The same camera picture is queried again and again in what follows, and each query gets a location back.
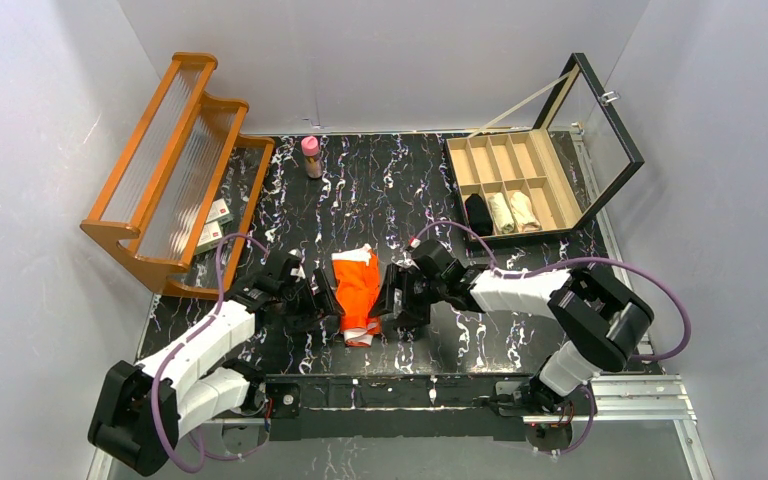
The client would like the orange boxer underwear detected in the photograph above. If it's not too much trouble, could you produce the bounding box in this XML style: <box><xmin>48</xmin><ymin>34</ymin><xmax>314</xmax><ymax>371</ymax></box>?
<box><xmin>331</xmin><ymin>244</ymin><xmax>380</xmax><ymax>347</ymax></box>

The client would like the beige boxer underwear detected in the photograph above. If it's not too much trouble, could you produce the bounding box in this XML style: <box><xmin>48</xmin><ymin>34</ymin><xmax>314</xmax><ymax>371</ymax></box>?
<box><xmin>509</xmin><ymin>191</ymin><xmax>542</xmax><ymax>233</ymax></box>

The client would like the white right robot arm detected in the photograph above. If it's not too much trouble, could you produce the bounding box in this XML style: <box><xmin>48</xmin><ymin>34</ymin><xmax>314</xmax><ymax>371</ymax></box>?
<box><xmin>368</xmin><ymin>240</ymin><xmax>654</xmax><ymax>406</ymax></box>

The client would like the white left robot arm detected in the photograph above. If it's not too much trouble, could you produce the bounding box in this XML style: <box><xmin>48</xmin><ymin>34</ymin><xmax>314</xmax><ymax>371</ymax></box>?
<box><xmin>87</xmin><ymin>251</ymin><xmax>344</xmax><ymax>477</ymax></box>

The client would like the rolled black underwear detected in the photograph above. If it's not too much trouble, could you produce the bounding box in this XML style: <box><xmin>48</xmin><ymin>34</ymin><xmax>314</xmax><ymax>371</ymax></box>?
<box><xmin>464</xmin><ymin>193</ymin><xmax>494</xmax><ymax>237</ymax></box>

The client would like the rolled cream underwear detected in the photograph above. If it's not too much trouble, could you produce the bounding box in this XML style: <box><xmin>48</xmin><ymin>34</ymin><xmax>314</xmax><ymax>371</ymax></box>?
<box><xmin>486</xmin><ymin>193</ymin><xmax>516</xmax><ymax>235</ymax></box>

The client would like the green white small box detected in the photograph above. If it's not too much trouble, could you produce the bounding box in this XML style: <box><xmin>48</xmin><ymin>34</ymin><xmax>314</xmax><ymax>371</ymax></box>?
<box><xmin>206</xmin><ymin>198</ymin><xmax>234</xmax><ymax>225</ymax></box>

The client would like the orange wooden shelf rack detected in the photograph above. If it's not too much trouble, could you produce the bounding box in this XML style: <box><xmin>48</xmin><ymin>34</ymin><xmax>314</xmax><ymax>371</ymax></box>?
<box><xmin>80</xmin><ymin>52</ymin><xmax>275</xmax><ymax>300</ymax></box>

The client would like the black compartment storage box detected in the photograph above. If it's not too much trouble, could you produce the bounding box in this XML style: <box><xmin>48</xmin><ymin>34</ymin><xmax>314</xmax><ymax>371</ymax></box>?
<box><xmin>446</xmin><ymin>53</ymin><xmax>645</xmax><ymax>249</ymax></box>

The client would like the pink capped bottle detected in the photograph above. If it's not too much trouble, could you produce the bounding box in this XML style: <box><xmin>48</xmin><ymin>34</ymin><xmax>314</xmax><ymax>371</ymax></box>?
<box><xmin>300</xmin><ymin>136</ymin><xmax>323</xmax><ymax>179</ymax></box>

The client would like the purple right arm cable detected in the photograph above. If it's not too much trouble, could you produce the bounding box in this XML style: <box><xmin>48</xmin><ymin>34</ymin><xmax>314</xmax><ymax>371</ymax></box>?
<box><xmin>405</xmin><ymin>219</ymin><xmax>694</xmax><ymax>458</ymax></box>

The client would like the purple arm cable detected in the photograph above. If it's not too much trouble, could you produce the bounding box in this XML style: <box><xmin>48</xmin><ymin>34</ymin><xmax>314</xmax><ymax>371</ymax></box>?
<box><xmin>149</xmin><ymin>231</ymin><xmax>273</xmax><ymax>476</ymax></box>
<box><xmin>405</xmin><ymin>219</ymin><xmax>694</xmax><ymax>458</ymax></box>

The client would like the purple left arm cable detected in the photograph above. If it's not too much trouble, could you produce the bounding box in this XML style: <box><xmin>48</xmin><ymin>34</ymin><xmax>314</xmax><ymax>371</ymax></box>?
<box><xmin>149</xmin><ymin>231</ymin><xmax>273</xmax><ymax>476</ymax></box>

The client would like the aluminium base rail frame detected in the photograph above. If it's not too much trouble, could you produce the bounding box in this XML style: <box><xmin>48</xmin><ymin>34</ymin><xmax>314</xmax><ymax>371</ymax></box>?
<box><xmin>89</xmin><ymin>129</ymin><xmax>717</xmax><ymax>480</ymax></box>

